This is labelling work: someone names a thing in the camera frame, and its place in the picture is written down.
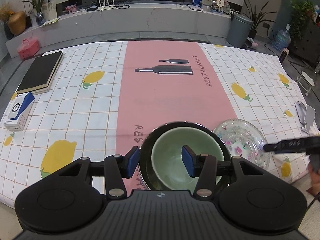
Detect dark drawer cabinet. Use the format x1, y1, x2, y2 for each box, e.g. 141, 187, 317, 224
291, 17, 320, 67

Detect grey-green trash can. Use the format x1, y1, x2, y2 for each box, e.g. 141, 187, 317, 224
226, 14, 253, 47

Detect black notebook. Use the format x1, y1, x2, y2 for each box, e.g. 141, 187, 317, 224
16, 51, 64, 95

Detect green bowl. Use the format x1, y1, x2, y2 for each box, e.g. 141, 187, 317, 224
151, 127, 225, 184

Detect white wheeled stool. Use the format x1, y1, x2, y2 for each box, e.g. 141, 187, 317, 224
297, 66, 318, 95

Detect white router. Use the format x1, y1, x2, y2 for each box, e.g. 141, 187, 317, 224
96, 0, 117, 8

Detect clear glass plate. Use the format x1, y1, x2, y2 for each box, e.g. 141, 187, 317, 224
214, 120, 270, 176
212, 119, 270, 175

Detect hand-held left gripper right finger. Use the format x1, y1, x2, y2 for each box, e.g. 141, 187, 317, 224
182, 145, 275, 197

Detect tall potted plant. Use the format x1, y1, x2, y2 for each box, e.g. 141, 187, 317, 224
240, 0, 278, 40

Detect white and blue box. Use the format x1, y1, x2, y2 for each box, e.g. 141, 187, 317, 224
4, 92, 35, 132

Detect gold vase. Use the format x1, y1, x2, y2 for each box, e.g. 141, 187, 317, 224
7, 11, 27, 35

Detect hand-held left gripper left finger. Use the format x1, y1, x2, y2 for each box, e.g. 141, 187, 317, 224
41, 146, 140, 198

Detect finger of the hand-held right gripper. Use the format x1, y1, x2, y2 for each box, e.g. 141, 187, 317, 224
264, 136, 320, 155

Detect green ivy plant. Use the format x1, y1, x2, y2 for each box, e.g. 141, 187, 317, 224
290, 0, 317, 48

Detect white picture card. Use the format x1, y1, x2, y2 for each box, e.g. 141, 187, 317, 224
41, 1, 57, 22

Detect pink carry case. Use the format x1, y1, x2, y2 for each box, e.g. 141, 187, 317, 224
17, 39, 40, 60

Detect blue water jug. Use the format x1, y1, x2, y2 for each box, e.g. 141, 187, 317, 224
274, 29, 292, 52

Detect small pink heater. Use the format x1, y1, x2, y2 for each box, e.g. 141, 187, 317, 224
279, 48, 290, 63

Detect green plant in blue vase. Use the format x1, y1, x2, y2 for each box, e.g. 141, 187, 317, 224
22, 0, 50, 27

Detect white low media cabinet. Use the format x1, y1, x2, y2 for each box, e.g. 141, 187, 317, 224
5, 1, 232, 58

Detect loose papers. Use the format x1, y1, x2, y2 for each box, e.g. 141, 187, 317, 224
41, 17, 61, 27

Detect white phone stand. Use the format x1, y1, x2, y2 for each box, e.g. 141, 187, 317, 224
295, 101, 317, 133

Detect dried flower bunch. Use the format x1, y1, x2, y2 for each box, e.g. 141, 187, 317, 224
0, 4, 13, 22

